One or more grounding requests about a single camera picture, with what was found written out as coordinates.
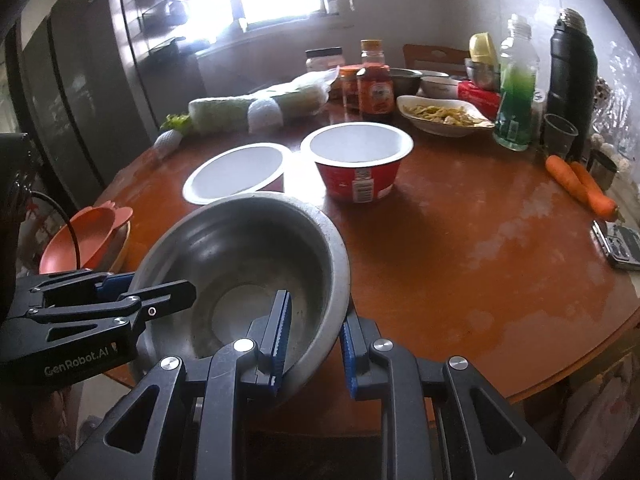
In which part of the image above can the clear jar black lid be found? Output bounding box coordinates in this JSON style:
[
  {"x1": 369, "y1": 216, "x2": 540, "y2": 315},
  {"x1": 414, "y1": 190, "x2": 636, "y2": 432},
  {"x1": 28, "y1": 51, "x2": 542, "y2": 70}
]
[{"x1": 305, "y1": 47, "x2": 346, "y2": 72}]

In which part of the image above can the small glass cup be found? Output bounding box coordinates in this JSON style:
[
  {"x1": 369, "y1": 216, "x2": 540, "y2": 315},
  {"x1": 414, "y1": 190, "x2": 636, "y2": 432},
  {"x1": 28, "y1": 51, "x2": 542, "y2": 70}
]
[{"x1": 541, "y1": 113, "x2": 578, "y2": 159}]

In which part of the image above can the wooden chair right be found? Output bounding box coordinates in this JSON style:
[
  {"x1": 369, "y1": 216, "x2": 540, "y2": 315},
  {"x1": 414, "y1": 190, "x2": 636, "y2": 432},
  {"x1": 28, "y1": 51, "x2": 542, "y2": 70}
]
[{"x1": 402, "y1": 44, "x2": 470, "y2": 76}]

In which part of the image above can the napa cabbage in wrap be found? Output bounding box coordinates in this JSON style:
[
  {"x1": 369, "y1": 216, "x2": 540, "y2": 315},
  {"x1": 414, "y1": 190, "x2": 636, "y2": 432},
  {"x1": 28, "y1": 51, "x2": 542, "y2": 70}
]
[{"x1": 160, "y1": 67, "x2": 338, "y2": 134}]

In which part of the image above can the small steel cup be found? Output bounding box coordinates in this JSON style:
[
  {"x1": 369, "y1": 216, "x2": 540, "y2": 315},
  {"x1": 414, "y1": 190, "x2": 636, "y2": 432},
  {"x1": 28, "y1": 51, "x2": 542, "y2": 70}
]
[{"x1": 586, "y1": 150, "x2": 618, "y2": 192}]

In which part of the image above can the dark grey refrigerator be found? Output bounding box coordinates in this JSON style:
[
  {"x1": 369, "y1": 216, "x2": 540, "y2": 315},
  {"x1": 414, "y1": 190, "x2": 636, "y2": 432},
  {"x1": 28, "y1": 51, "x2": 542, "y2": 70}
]
[{"x1": 16, "y1": 0, "x2": 205, "y2": 205}]

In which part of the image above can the red-lidded sauce jar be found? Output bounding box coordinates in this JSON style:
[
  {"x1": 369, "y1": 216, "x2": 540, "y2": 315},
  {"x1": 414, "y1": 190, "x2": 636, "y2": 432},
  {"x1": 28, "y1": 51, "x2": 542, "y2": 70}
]
[{"x1": 338, "y1": 65, "x2": 361, "y2": 110}]

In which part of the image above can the orange plastic plate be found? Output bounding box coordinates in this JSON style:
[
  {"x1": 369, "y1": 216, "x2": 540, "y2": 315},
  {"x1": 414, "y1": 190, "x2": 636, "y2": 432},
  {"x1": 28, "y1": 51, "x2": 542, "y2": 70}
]
[{"x1": 39, "y1": 204, "x2": 134, "y2": 274}]

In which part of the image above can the white ceramic bowl back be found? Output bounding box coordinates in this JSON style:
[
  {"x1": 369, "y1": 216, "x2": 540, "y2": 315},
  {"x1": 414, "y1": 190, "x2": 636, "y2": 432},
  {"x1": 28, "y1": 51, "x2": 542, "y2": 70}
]
[{"x1": 421, "y1": 76, "x2": 459, "y2": 100}]

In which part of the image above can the white foam-netted fruit right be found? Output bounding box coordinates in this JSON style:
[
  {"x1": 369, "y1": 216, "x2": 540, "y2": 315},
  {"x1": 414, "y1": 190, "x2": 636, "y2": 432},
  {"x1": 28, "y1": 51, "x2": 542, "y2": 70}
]
[{"x1": 247, "y1": 98, "x2": 284, "y2": 133}]

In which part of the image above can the white paper bowl left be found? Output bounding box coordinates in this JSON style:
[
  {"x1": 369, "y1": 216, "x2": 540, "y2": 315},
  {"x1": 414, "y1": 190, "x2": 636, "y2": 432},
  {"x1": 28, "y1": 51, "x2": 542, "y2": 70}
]
[{"x1": 182, "y1": 142, "x2": 292, "y2": 206}]

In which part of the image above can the carrot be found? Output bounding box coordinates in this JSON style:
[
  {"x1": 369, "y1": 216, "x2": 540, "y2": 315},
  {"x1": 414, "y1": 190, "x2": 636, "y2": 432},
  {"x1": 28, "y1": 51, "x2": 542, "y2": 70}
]
[
  {"x1": 544, "y1": 155, "x2": 588, "y2": 205},
  {"x1": 570, "y1": 162, "x2": 618, "y2": 222}
]

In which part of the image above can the steel bowl at back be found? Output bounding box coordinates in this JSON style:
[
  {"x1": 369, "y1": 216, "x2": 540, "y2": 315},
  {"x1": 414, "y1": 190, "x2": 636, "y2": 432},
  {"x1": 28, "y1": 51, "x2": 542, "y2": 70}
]
[{"x1": 464, "y1": 58, "x2": 500, "y2": 92}]

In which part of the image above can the white foam-netted fruit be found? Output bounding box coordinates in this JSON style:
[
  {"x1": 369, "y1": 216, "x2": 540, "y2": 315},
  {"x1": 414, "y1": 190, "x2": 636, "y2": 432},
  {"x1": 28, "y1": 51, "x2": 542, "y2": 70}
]
[
  {"x1": 153, "y1": 129, "x2": 183, "y2": 158},
  {"x1": 247, "y1": 98, "x2": 284, "y2": 133}
]

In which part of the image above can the white dish with food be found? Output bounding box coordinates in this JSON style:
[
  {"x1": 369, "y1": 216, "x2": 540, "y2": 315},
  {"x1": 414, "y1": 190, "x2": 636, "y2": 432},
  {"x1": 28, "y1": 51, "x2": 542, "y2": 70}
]
[{"x1": 396, "y1": 96, "x2": 495, "y2": 138}]

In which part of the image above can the carrot back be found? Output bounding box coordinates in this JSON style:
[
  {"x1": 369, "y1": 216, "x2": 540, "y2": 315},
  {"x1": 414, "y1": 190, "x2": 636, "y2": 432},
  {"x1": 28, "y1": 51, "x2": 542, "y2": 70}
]
[{"x1": 570, "y1": 162, "x2": 618, "y2": 222}]

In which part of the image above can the yellow cup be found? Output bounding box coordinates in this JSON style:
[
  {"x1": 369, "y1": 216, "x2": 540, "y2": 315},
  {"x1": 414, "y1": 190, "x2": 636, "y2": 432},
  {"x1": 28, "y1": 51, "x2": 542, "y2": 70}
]
[{"x1": 469, "y1": 32, "x2": 499, "y2": 67}]

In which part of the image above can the orange-labelled sauce bottle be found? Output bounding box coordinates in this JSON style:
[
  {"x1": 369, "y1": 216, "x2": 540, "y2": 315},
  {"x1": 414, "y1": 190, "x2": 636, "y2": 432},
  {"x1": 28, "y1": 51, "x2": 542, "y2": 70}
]
[{"x1": 357, "y1": 39, "x2": 395, "y2": 122}]

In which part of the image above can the carrot front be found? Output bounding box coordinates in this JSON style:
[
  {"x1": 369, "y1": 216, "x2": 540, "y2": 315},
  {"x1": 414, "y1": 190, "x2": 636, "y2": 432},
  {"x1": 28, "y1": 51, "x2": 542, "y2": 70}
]
[{"x1": 544, "y1": 155, "x2": 588, "y2": 205}]

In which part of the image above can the green liquid plastic bottle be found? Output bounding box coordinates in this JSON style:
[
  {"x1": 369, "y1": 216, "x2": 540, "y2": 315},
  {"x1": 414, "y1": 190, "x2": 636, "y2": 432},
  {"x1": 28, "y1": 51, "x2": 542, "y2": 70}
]
[{"x1": 494, "y1": 14, "x2": 539, "y2": 152}]

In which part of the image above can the small metal gadget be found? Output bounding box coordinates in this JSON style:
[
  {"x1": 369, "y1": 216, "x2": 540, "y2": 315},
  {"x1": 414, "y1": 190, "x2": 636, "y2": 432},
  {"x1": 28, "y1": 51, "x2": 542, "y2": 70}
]
[{"x1": 591, "y1": 220, "x2": 640, "y2": 271}]

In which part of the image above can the white foam-netted fruit left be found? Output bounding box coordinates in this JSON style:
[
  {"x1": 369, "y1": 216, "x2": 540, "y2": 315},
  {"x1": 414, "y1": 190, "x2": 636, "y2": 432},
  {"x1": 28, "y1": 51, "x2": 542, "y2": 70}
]
[{"x1": 153, "y1": 129, "x2": 183, "y2": 158}]

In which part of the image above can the small stainless steel bowl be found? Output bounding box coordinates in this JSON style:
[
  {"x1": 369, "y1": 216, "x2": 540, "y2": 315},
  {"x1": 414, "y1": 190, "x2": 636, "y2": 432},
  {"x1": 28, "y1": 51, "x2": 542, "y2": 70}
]
[{"x1": 129, "y1": 192, "x2": 350, "y2": 402}]

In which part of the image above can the yellow shell-shaped plate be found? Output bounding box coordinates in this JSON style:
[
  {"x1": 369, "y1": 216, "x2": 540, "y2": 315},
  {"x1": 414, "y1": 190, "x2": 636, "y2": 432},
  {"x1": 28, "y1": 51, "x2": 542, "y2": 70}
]
[{"x1": 108, "y1": 221, "x2": 131, "y2": 273}]

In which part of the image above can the black thermos flask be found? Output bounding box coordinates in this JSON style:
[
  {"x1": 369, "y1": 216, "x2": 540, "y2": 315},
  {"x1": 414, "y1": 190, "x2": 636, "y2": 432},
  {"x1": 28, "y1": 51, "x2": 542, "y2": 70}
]
[{"x1": 547, "y1": 8, "x2": 598, "y2": 162}]

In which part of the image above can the black cable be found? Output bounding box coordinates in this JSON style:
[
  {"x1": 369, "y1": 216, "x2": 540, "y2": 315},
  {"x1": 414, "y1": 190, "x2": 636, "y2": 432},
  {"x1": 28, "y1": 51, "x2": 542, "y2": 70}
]
[{"x1": 29, "y1": 190, "x2": 83, "y2": 271}]

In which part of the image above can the red box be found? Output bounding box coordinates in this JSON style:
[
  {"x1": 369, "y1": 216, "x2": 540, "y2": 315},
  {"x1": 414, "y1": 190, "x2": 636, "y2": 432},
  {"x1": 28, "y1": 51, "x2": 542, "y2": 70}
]
[{"x1": 457, "y1": 80, "x2": 500, "y2": 120}]

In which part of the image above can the white red paper bowl right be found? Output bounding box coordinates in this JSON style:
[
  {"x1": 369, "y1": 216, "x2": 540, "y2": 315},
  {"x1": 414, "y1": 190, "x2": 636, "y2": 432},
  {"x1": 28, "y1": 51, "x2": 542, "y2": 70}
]
[{"x1": 300, "y1": 122, "x2": 414, "y2": 204}]

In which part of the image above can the dark steel bowl back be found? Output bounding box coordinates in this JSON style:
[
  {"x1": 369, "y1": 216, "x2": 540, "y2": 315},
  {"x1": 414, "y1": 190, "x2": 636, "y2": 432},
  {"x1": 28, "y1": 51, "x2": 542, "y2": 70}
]
[{"x1": 390, "y1": 68, "x2": 423, "y2": 96}]

